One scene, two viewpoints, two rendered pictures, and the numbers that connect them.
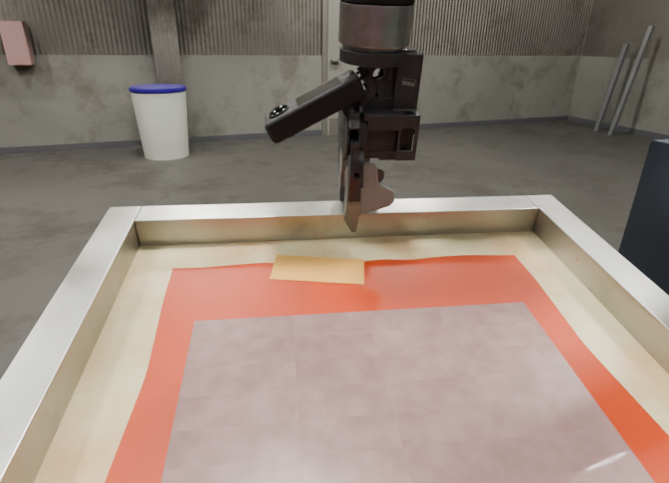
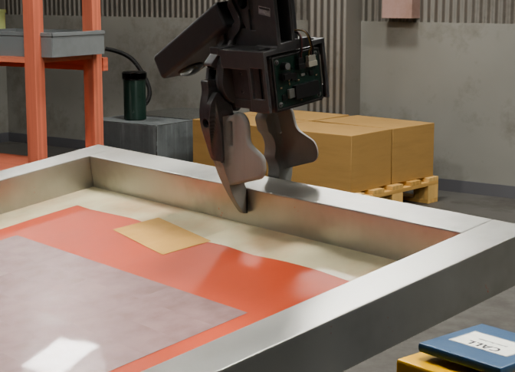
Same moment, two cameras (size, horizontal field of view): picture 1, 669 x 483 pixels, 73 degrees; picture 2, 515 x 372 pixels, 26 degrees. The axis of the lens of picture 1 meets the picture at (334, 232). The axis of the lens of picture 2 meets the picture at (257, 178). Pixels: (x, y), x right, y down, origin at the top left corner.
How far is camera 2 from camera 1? 0.86 m
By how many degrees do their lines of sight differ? 56
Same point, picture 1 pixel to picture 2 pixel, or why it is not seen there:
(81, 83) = not seen: outside the picture
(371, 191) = (241, 153)
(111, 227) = (67, 156)
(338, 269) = (173, 240)
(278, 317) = (60, 250)
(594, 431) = not seen: outside the picture
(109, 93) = not seen: outside the picture
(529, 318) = (216, 321)
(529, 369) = (115, 340)
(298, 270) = (144, 231)
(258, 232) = (169, 193)
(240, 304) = (60, 236)
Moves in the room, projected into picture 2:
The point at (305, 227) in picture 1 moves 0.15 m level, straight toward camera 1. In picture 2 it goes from (205, 196) to (62, 215)
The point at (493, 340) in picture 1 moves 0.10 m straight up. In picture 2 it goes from (145, 318) to (143, 183)
